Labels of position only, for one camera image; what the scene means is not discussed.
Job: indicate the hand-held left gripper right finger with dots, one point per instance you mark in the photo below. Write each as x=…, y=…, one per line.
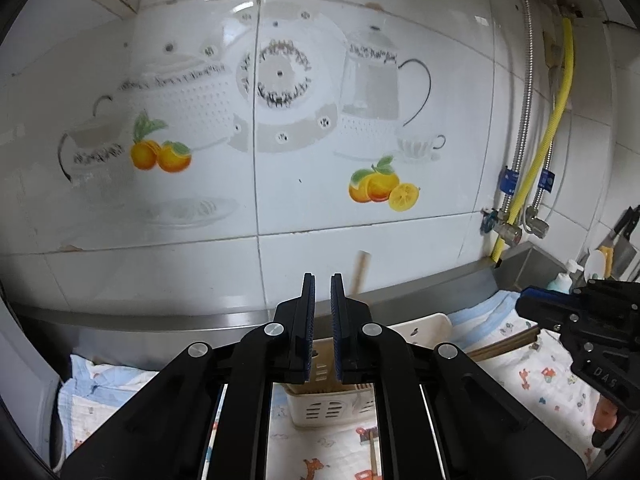
x=336, y=330

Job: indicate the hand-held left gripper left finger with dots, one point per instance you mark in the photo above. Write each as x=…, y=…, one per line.
x=310, y=330

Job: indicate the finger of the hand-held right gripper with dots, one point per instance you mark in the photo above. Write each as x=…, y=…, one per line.
x=545, y=294
x=542, y=314

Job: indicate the row of wooden chopsticks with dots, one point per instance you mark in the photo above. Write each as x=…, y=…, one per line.
x=505, y=345

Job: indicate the brown bamboo chopstick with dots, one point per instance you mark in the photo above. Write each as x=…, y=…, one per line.
x=361, y=270

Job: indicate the cream plastic utensil holder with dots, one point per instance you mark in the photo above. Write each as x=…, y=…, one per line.
x=425, y=327

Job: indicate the person's right hand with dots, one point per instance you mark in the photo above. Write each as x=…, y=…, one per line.
x=605, y=417

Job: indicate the blue pump bottle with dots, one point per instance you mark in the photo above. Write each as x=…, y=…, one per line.
x=561, y=282

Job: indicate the white spatula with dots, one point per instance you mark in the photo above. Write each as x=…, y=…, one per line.
x=596, y=262

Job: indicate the metal angle valve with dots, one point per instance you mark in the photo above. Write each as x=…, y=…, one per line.
x=507, y=227
x=537, y=225

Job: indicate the cartoon printed cloth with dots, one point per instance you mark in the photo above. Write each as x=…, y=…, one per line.
x=540, y=385

